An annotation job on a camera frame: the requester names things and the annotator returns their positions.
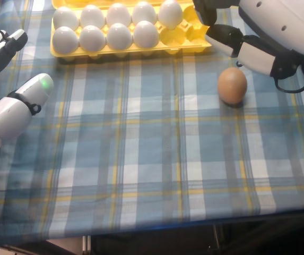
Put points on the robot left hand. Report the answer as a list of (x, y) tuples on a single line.
[(3, 50)]

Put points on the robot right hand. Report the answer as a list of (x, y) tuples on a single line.
[(281, 24)]

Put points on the brown egg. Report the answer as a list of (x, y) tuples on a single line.
[(232, 85)]

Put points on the yellow plastic egg carton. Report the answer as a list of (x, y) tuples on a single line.
[(173, 40)]

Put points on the blue plaid tablecloth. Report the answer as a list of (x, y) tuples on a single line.
[(151, 148)]

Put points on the metal table leg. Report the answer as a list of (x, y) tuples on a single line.
[(86, 245), (217, 240)]

